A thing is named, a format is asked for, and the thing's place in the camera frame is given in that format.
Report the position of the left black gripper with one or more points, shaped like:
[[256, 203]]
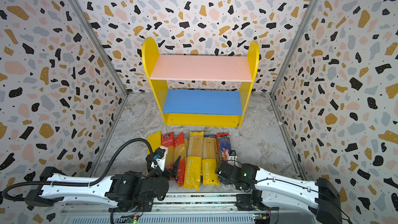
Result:
[[170, 174]]

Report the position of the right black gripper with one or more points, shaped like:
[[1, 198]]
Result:
[[225, 170]]

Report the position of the red yellow spaghetti bag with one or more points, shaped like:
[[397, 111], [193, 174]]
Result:
[[180, 158]]

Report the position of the blue Barilla spaghetti box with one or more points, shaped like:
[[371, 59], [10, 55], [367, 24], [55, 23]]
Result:
[[224, 145]]

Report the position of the yellow Pastatime bag large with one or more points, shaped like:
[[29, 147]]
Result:
[[192, 176]]

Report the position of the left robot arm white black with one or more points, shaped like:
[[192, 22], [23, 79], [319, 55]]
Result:
[[120, 193]]

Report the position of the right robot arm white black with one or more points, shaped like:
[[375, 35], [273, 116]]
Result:
[[266, 191]]

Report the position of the yellow shelf pink blue boards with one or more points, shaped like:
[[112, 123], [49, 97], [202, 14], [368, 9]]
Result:
[[209, 108]]

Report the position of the yellow clear spaghetti bag leftmost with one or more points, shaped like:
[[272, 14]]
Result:
[[155, 141]]

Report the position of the red spaghetti bag left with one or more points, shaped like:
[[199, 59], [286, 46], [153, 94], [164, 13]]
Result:
[[167, 140]]

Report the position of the red spaghetti bag right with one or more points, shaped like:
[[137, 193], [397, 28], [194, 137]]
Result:
[[220, 135]]

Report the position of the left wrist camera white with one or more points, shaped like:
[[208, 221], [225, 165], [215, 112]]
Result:
[[160, 155]]

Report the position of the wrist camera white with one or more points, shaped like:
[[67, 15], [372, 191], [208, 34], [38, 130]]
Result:
[[160, 155], [232, 157]]

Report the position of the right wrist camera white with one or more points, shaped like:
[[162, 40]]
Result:
[[232, 157]]

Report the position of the metal base rail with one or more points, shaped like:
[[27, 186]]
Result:
[[187, 208]]

